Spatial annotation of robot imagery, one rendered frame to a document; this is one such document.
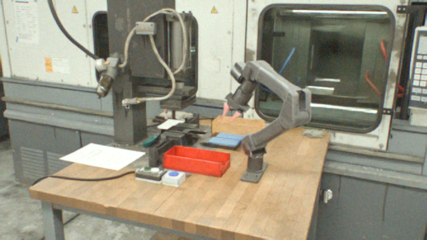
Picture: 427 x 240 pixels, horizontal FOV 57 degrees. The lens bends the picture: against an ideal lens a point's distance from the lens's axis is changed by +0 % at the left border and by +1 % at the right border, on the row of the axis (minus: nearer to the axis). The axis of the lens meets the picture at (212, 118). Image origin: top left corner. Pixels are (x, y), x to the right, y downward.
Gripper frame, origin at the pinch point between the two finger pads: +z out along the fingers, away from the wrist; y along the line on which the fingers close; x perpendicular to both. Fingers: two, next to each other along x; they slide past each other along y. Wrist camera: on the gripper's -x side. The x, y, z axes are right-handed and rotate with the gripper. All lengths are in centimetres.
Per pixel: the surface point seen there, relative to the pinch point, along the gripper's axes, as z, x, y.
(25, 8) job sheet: 59, -85, 173
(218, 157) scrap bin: 15.4, 2.2, -6.0
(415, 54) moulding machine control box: -56, -56, -51
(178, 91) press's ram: 6.7, -8.9, 25.5
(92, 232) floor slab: 153, -51, 41
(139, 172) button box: 27.4, 26.6, 14.4
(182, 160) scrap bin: 20.3, 13.6, 4.7
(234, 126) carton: 16.6, -34.9, -1.9
